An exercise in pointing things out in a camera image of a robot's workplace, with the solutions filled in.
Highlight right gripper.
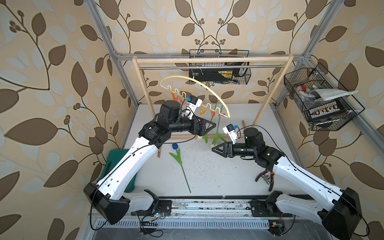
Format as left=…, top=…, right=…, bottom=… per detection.
left=212, top=140, right=256, bottom=158

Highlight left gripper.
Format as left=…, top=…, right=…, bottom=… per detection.
left=169, top=114, right=218, bottom=138

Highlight white artificial tulip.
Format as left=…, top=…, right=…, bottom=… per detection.
left=212, top=118, right=227, bottom=147
left=204, top=120, right=211, bottom=144

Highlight yellow orange clothespin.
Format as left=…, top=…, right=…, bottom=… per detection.
left=200, top=105, right=208, bottom=115

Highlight yellow clip hanger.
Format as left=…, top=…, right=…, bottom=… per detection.
left=159, top=74, right=232, bottom=119

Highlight blue artificial tulip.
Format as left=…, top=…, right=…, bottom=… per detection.
left=169, top=143, right=192, bottom=193

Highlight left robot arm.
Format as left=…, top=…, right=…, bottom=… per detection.
left=84, top=97, right=216, bottom=225

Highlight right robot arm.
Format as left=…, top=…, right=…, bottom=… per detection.
left=212, top=125, right=363, bottom=240

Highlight wooden clothes rack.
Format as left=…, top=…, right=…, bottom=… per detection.
left=132, top=54, right=295, bottom=159

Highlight black yellow box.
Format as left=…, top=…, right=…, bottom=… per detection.
left=189, top=62, right=252, bottom=84

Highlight green plastic case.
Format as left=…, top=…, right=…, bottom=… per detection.
left=98, top=149, right=137, bottom=193

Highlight white folded cloth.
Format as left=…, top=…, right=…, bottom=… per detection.
left=309, top=89, right=359, bottom=101

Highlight connector box in basket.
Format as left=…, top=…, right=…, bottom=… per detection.
left=309, top=101, right=346, bottom=119

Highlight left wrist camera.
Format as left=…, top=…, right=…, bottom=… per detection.
left=185, top=95, right=203, bottom=119

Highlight orange handled pliers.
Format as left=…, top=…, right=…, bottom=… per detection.
left=255, top=170, right=275, bottom=192

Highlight back black wire basket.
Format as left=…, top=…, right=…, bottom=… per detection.
left=189, top=49, right=252, bottom=85

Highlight black wire basket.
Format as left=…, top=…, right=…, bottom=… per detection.
left=284, top=63, right=365, bottom=131
left=189, top=49, right=252, bottom=85

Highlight metal base rail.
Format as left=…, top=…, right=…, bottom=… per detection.
left=87, top=196, right=338, bottom=220

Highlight right black wire basket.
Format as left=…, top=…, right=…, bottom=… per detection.
left=284, top=63, right=365, bottom=131

